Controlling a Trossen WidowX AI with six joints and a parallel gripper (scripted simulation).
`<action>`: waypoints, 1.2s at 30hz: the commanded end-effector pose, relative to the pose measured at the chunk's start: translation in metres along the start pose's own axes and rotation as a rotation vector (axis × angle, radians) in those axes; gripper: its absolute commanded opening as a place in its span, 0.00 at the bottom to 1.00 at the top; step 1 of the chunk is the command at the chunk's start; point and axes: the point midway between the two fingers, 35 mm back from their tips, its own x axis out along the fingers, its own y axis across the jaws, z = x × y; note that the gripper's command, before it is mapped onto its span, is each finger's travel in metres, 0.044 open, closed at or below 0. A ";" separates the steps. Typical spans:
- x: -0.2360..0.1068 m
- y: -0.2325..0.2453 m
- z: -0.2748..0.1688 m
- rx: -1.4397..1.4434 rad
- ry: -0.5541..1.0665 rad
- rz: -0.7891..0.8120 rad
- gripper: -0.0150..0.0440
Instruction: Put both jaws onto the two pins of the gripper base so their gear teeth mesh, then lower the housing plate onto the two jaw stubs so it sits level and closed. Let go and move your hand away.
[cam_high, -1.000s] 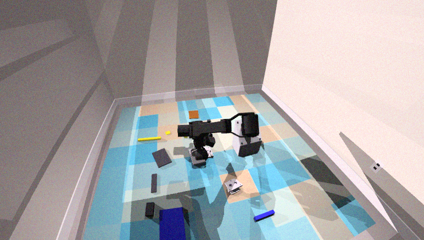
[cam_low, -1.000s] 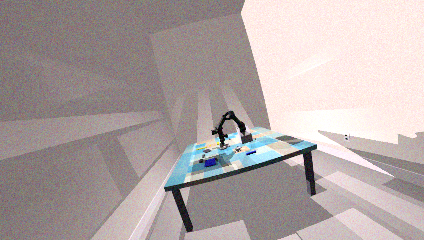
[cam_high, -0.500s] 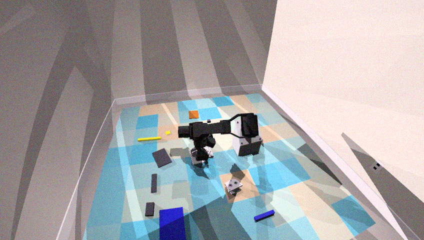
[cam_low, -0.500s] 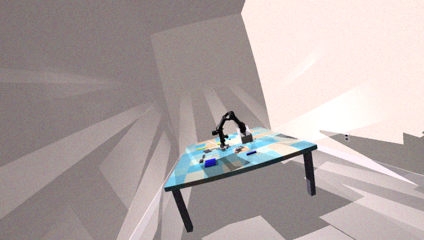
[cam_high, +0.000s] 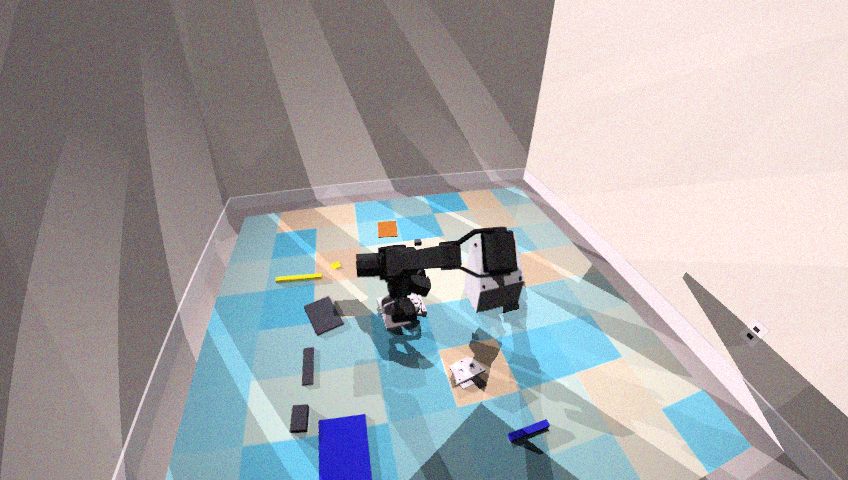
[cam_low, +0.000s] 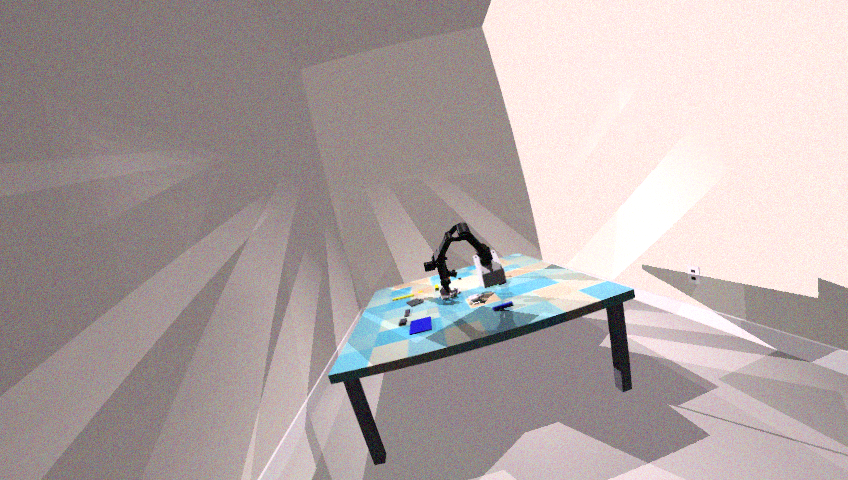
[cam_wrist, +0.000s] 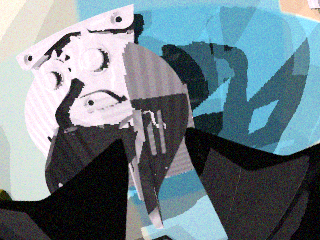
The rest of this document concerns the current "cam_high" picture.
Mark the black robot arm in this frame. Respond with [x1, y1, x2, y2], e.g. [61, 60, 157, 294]
[356, 227, 518, 298]

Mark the yellow long thin bar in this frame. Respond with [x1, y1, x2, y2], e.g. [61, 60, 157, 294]
[276, 273, 323, 283]

